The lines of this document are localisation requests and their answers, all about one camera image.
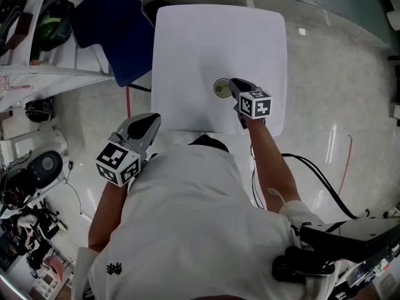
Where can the white cup with dark rim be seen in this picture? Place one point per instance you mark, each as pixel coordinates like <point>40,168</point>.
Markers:
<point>216,87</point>

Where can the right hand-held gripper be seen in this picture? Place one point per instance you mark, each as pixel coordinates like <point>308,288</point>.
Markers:
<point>254,105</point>

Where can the blue chair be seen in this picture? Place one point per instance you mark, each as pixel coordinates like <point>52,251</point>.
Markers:
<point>112,33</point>

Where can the person's right forearm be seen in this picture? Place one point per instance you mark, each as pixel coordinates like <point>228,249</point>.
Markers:
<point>268,161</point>

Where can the person's black trousers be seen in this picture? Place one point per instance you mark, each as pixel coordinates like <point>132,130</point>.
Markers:
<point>209,142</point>

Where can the black round device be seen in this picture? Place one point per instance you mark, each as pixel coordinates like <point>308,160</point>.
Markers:
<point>43,164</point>

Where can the person's left forearm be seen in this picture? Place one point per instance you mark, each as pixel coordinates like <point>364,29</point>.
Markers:
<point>104,214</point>

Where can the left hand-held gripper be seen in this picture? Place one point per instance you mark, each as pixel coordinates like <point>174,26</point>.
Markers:
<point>118,164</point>

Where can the white tablecloth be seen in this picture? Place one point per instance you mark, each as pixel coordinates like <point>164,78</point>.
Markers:
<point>187,58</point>

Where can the black bag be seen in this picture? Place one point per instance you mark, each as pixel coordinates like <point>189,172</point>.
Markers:
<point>40,109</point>

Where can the person's white shirt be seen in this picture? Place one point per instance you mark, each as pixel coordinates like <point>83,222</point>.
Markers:
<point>187,223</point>

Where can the black waist-mounted device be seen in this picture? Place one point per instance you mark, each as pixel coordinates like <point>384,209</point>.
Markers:
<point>343,239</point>

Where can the white metal shelf rack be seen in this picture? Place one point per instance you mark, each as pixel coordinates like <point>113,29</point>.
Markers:
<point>47,73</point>

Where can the green helmet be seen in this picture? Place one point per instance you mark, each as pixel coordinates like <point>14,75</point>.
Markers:
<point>51,27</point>

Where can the white round bin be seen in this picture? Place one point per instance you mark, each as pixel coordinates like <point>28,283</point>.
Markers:
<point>394,19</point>

